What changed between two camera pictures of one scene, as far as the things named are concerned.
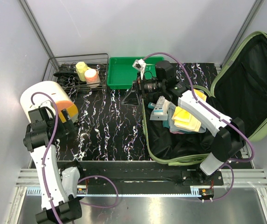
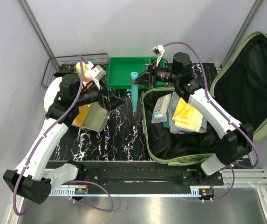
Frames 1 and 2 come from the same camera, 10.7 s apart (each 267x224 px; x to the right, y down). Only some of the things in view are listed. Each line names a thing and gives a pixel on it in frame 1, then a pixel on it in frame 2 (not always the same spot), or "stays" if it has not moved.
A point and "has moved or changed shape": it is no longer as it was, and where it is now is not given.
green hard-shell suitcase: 248,85 stays
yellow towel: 183,118 stays
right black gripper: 131,99 -> 143,80
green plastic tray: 121,73 stays
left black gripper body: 67,127 -> 93,94
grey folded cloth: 173,128 stays
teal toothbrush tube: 151,105 has moved or changed shape
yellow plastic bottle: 82,67 stays
